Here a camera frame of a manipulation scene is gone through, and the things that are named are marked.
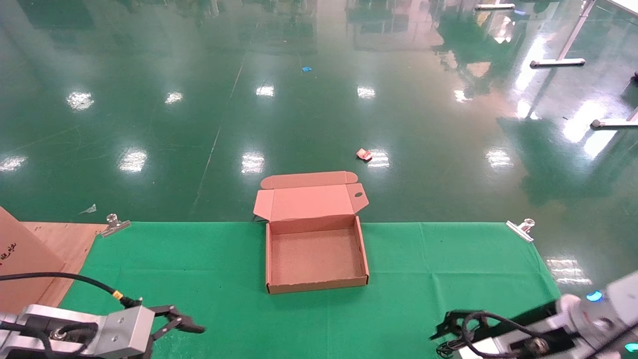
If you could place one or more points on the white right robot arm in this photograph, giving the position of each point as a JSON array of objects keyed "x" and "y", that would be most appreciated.
[{"x": 603, "y": 314}]

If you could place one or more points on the large brown printed carton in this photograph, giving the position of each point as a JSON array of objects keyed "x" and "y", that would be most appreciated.
[{"x": 25, "y": 259}]

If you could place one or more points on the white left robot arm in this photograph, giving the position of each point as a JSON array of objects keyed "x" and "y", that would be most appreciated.
[{"x": 35, "y": 324}]

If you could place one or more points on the white paper scrap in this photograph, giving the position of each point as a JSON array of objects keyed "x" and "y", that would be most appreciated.
[{"x": 89, "y": 209}]

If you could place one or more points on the white metal frame leg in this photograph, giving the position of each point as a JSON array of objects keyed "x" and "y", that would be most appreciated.
[
  {"x": 557, "y": 63},
  {"x": 494, "y": 6},
  {"x": 614, "y": 122}
]

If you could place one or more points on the red floor litter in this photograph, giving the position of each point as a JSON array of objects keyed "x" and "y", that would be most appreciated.
[{"x": 364, "y": 154}]

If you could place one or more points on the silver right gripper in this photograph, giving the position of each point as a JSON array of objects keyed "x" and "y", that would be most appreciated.
[{"x": 518, "y": 344}]

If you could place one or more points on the green table cloth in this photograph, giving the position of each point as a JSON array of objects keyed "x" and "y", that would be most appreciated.
[{"x": 209, "y": 269}]

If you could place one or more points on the silver binder clip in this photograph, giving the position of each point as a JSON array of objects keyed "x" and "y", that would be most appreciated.
[
  {"x": 114, "y": 227},
  {"x": 520, "y": 230}
]

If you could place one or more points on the open brown cardboard box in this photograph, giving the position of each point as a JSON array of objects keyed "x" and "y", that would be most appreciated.
[{"x": 314, "y": 259}]

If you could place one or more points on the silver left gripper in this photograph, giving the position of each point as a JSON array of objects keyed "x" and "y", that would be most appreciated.
[{"x": 124, "y": 329}]

